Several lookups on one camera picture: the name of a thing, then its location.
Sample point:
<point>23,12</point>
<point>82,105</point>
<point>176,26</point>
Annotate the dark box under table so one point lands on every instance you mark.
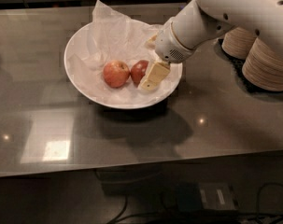
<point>211,198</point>

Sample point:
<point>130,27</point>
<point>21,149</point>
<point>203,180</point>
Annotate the white bowl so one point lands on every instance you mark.
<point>85,87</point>

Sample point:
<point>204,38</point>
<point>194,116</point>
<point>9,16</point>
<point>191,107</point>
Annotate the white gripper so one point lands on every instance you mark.
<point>167,47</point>

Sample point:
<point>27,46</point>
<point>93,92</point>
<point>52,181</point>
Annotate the red apple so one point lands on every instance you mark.
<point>116,73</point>
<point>138,71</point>

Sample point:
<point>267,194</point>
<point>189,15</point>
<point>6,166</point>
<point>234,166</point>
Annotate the front stack of paper bowls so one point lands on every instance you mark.
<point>263,67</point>

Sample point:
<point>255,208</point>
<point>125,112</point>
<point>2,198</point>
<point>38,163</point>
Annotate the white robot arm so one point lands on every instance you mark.
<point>202,20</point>

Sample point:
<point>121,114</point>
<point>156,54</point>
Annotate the white paper liner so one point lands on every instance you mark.
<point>116,41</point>

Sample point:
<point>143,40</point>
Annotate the black mat under bowls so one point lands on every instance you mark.
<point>237,65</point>

